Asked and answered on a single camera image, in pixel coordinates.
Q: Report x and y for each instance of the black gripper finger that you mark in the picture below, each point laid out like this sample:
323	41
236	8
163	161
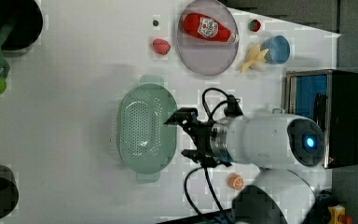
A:
203	157
183	116

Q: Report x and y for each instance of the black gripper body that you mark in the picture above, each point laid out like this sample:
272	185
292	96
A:
200	133

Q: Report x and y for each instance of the green oval plastic strainer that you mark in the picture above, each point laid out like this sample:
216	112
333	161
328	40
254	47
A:
146	144

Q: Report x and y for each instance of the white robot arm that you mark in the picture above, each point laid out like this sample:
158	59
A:
287	149

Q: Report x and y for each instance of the toy orange half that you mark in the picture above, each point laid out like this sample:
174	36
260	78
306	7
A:
236	182

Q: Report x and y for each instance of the purple round plate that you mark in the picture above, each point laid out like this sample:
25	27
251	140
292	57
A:
201	56

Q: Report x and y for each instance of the red toy strawberry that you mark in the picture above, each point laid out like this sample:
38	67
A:
161	46

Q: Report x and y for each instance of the mint green mug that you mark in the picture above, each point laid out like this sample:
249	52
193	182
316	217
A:
278	111

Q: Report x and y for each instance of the yellow toy banana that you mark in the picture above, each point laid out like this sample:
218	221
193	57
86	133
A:
255	59

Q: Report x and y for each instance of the red ketchup bottle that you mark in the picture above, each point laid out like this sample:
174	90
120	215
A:
207	28

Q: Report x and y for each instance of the blue plastic cup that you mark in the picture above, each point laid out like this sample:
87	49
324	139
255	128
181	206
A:
278	49

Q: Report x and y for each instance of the small red green strawberry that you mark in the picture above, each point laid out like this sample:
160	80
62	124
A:
255	25

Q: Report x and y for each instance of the black silver toaster oven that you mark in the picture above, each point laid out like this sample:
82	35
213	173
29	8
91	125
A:
330	98

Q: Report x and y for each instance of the black cylinder holder top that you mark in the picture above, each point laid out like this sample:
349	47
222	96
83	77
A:
26	19

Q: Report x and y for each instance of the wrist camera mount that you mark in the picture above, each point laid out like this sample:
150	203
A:
233	109

